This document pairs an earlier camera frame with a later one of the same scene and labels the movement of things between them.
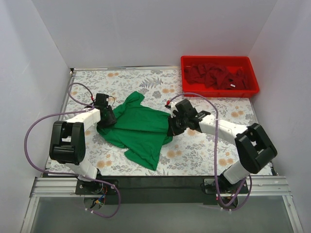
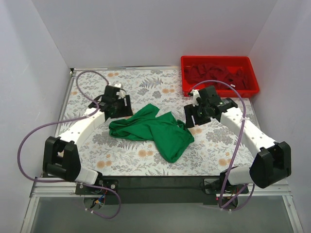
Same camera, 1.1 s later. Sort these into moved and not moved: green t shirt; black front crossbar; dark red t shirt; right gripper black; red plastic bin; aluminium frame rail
Moved: right gripper black; green t shirt
Not moved: dark red t shirt; black front crossbar; aluminium frame rail; red plastic bin
